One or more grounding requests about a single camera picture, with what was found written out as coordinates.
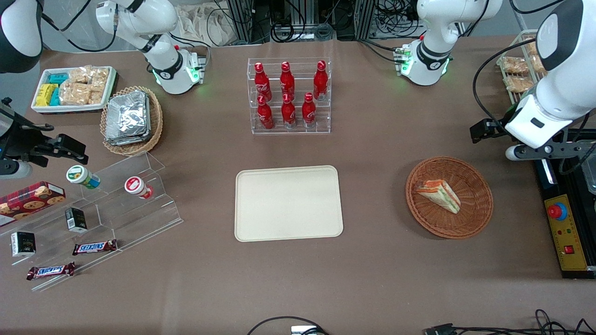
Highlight black table cable loop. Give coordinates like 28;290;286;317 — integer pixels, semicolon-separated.
246;316;329;335

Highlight oval tan wicker basket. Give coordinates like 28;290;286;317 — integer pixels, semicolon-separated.
100;86;164;156

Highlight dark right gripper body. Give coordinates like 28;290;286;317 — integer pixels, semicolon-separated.
0;99;36;161

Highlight brown snickers bar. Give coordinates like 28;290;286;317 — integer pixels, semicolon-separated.
72;239;118;256
26;262;76;281

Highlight red cola bottle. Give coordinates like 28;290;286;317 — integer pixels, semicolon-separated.
279;61;296;100
281;93;298;129
254;62;272;101
312;60;329;101
301;92;318;129
256;95;275;131

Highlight round brown wicker basket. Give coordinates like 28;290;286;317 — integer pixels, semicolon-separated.
406;156;494;240

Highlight aluminium frame post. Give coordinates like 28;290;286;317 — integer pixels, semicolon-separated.
227;0;255;43
355;0;376;40

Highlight clear bag of bread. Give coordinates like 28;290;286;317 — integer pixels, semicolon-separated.
502;75;535;93
525;40;548;76
500;55;530;75

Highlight clear acrylic bottle rack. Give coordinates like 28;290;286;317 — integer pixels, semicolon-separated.
247;57;332;135

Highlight cup with red lid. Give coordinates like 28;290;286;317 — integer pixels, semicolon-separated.
123;175;155;200

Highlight red cookie box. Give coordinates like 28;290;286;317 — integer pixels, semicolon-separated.
0;181;67;228

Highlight silver foil pack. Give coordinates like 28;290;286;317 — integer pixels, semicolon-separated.
106;90;150;139
105;126;152;147

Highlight triangle sandwich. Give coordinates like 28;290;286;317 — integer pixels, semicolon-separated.
414;179;462;215

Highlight black and yellow control box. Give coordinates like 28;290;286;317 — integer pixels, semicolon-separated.
533;129;596;280

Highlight small black carton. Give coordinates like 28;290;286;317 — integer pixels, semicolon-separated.
64;207;88;234
10;231;37;258

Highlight white cloth bag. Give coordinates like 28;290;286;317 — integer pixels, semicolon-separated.
175;4;234;47

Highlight clear plastic container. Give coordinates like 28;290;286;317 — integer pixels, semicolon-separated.
579;150;596;196

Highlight yellow snack pack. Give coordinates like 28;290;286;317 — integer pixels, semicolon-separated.
36;84;59;107

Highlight black tangled table cables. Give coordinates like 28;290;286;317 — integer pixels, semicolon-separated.
423;309;596;335

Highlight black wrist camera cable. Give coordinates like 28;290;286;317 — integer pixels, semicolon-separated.
558;111;596;176

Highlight white wire rack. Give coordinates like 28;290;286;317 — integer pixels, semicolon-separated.
495;29;549;107

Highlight cream plastic tray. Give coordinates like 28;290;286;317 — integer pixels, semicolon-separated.
234;165;344;243

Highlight cup with green lid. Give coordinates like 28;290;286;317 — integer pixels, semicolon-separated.
65;165;101;190

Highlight clear acrylic stepped display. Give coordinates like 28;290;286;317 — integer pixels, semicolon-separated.
9;151;184;293

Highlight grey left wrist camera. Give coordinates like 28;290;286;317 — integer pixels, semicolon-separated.
505;139;596;162

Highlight white rectangular snack bin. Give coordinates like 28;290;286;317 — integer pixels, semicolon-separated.
31;66;117;115

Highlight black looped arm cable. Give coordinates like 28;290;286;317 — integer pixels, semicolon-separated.
472;36;555;125

